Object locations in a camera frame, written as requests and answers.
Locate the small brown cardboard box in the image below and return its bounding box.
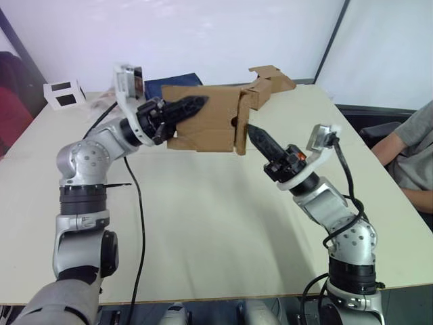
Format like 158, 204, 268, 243
161, 64, 298, 156

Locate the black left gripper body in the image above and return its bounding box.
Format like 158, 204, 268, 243
136, 97, 170, 144

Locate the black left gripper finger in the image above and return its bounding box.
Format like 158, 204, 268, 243
162, 95, 210, 125
152, 121, 178, 146

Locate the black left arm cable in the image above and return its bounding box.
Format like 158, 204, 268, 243
83, 101, 146, 325

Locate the dark partition frame strip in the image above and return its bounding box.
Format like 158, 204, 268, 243
313, 0, 352, 85
0, 6, 48, 85

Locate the person in grey t-shirt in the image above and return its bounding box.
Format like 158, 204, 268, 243
370, 100, 433, 215

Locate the dark red and black seat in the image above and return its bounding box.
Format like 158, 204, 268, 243
0, 50, 35, 158

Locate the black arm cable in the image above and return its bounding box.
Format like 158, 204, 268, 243
300, 133, 368, 325
83, 101, 146, 325

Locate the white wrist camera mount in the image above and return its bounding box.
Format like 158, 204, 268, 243
111, 62, 152, 147
276, 122, 343, 191

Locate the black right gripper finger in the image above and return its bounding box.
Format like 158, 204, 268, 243
247, 124, 280, 165
248, 123, 288, 160

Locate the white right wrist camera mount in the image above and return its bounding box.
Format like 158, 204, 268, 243
276, 122, 343, 191

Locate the grey rounded shape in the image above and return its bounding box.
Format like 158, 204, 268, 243
158, 302, 190, 325

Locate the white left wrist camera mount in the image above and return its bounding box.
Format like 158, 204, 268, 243
111, 62, 152, 147

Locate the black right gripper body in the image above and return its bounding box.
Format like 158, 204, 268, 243
263, 144, 307, 184

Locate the white box with black windows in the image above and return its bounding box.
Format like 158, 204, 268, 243
43, 79, 86, 110

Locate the dark blue folder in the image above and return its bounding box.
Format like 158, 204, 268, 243
143, 72, 204, 100

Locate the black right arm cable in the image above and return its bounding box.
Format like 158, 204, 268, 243
300, 133, 368, 325

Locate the black office chair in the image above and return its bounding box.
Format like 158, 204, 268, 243
336, 103, 420, 150

